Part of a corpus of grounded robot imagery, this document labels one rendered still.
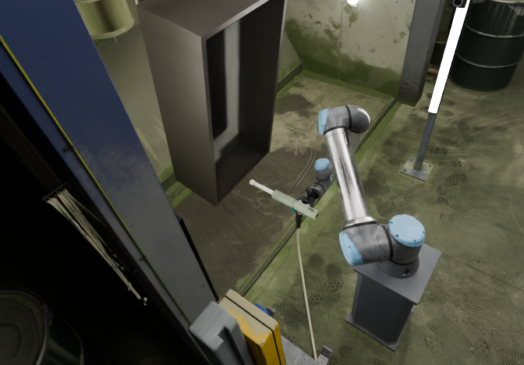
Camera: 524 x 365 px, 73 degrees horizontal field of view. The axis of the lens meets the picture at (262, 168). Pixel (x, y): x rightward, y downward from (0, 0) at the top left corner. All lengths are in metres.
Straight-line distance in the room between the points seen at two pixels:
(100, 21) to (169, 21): 1.17
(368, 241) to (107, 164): 1.07
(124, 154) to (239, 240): 1.77
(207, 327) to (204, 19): 1.18
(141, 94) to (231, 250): 1.43
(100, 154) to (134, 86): 2.16
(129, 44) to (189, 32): 1.73
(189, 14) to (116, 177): 0.82
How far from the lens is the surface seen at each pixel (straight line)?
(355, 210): 1.60
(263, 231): 2.63
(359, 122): 1.77
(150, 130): 3.01
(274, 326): 0.70
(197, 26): 1.48
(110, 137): 0.91
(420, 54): 3.53
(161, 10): 1.59
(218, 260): 2.56
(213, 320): 0.62
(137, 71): 3.10
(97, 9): 2.63
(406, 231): 1.61
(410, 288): 1.79
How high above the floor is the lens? 2.20
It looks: 45 degrees down
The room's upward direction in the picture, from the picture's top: 9 degrees counter-clockwise
